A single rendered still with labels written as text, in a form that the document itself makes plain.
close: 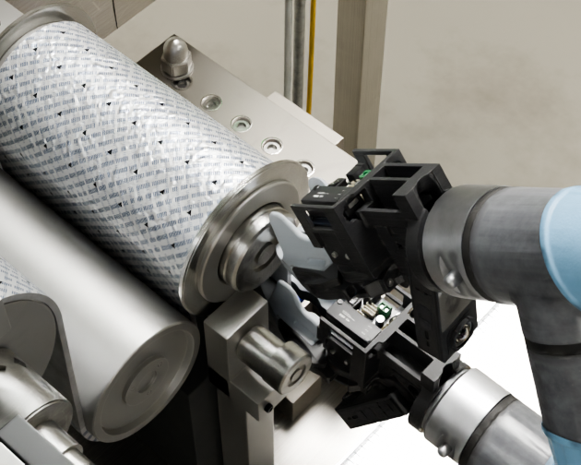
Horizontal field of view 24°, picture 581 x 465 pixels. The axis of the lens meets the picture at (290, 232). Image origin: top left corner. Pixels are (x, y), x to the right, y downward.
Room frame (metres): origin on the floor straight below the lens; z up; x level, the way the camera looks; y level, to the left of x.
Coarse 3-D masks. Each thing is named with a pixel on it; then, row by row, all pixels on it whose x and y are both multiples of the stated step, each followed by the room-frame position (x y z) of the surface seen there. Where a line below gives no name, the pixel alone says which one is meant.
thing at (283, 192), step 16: (32, 32) 0.79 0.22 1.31; (0, 64) 0.76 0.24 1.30; (256, 192) 0.62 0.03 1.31; (272, 192) 0.63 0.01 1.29; (288, 192) 0.64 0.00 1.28; (240, 208) 0.61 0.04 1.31; (256, 208) 0.62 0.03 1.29; (288, 208) 0.64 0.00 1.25; (224, 224) 0.59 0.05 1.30; (240, 224) 0.60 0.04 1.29; (224, 240) 0.59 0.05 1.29; (208, 256) 0.58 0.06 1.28; (208, 272) 0.58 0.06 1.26; (208, 288) 0.58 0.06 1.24; (224, 288) 0.59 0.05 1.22
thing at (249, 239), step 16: (272, 208) 0.62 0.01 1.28; (256, 224) 0.60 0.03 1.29; (240, 240) 0.59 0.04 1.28; (256, 240) 0.59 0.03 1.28; (272, 240) 0.61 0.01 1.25; (224, 256) 0.59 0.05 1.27; (240, 256) 0.58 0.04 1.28; (256, 256) 0.60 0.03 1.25; (272, 256) 0.61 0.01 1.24; (224, 272) 0.58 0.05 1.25; (240, 272) 0.58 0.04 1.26; (256, 272) 0.59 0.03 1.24; (272, 272) 0.61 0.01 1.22; (240, 288) 0.58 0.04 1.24
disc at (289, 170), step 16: (288, 160) 0.65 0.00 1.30; (256, 176) 0.62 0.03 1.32; (272, 176) 0.64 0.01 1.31; (288, 176) 0.65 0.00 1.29; (304, 176) 0.66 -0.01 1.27; (240, 192) 0.61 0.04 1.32; (304, 192) 0.67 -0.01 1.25; (224, 208) 0.60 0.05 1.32; (208, 224) 0.59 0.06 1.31; (208, 240) 0.58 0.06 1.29; (192, 256) 0.57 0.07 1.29; (192, 272) 0.57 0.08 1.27; (192, 288) 0.57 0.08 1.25; (192, 304) 0.57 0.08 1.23; (208, 304) 0.58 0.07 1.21
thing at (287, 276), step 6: (282, 264) 0.67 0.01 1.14; (276, 270) 0.67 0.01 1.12; (282, 270) 0.67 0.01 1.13; (288, 270) 0.67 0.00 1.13; (270, 276) 0.68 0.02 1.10; (276, 276) 0.67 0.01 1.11; (282, 276) 0.67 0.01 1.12; (288, 276) 0.67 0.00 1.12; (288, 282) 0.67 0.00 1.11; (258, 288) 0.69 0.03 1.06; (270, 318) 0.68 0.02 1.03; (276, 324) 0.68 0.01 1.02
